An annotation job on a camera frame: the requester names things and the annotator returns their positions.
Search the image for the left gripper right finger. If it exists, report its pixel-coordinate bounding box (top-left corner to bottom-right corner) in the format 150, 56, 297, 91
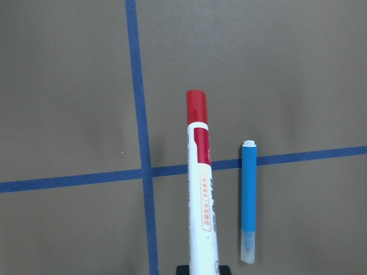
219, 265, 232, 275

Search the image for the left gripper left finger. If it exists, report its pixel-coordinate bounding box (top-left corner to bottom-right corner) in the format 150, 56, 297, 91
175, 265, 190, 275

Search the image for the red whiteboard marker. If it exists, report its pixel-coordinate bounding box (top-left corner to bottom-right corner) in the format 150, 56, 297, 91
186, 90, 220, 274

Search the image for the blue highlighter pen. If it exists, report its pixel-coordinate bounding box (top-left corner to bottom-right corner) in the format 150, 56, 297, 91
241, 140, 257, 264

